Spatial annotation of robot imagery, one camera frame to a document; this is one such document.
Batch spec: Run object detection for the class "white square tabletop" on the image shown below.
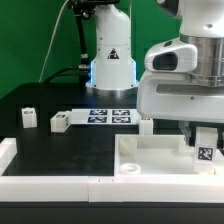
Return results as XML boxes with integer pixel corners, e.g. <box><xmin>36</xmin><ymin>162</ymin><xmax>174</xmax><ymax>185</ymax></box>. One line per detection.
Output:
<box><xmin>113</xmin><ymin>134</ymin><xmax>224</xmax><ymax>177</ymax></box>

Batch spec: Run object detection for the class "white cable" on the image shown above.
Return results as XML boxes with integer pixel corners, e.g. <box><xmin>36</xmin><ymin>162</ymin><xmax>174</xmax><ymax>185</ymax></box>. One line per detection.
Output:
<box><xmin>38</xmin><ymin>0</ymin><xmax>73</xmax><ymax>84</ymax></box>

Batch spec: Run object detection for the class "black cable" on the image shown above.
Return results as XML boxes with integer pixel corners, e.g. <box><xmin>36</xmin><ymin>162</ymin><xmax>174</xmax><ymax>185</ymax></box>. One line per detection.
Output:
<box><xmin>43</xmin><ymin>66</ymin><xmax>88</xmax><ymax>84</ymax></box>

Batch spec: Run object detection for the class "white U-shaped fence wall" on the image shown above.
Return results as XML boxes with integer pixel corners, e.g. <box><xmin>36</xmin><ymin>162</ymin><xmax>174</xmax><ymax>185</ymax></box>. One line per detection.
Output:
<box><xmin>0</xmin><ymin>138</ymin><xmax>224</xmax><ymax>203</ymax></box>

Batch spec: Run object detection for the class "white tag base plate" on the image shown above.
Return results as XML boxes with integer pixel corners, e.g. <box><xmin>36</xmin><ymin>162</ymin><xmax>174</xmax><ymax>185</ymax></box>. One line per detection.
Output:
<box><xmin>71</xmin><ymin>109</ymin><xmax>140</xmax><ymax>125</ymax></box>

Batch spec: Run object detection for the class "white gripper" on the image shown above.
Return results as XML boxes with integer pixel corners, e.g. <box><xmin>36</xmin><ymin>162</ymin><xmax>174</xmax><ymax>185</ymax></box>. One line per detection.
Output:
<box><xmin>137</xmin><ymin>71</ymin><xmax>224</xmax><ymax>147</ymax></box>

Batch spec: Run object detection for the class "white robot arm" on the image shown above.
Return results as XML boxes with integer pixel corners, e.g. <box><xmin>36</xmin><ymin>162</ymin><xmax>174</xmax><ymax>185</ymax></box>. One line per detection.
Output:
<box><xmin>87</xmin><ymin>0</ymin><xmax>224</xmax><ymax>144</ymax></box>

